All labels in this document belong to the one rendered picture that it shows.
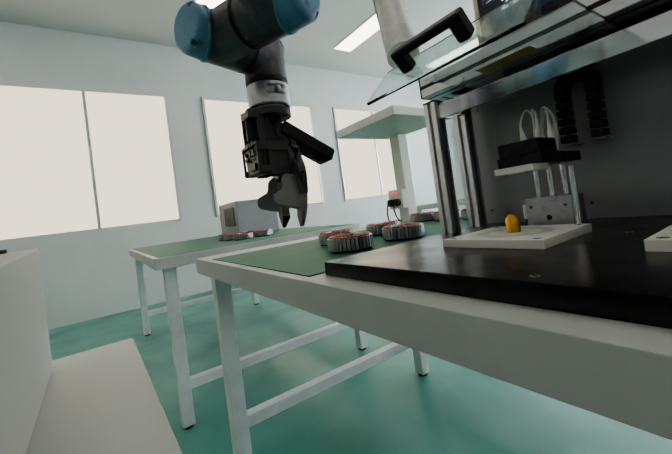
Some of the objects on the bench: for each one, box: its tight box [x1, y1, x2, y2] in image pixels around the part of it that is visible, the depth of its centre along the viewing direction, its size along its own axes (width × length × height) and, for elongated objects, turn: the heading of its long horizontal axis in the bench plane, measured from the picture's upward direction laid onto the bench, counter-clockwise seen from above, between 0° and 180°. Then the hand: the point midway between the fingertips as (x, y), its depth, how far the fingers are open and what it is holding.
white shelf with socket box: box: [336, 105, 452, 222], centre depth 149 cm, size 35×37×46 cm
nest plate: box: [442, 223, 592, 249], centre depth 51 cm, size 15×15×1 cm
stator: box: [327, 231, 374, 253], centre depth 82 cm, size 11×11×4 cm
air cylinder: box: [525, 193, 588, 225], centre depth 60 cm, size 5×8×6 cm
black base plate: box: [325, 215, 672, 329], centre depth 42 cm, size 47×64×2 cm
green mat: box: [212, 218, 469, 277], centre depth 107 cm, size 94×61×1 cm
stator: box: [382, 222, 425, 241], centre depth 91 cm, size 11×11×4 cm
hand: (295, 219), depth 62 cm, fingers open, 6 cm apart
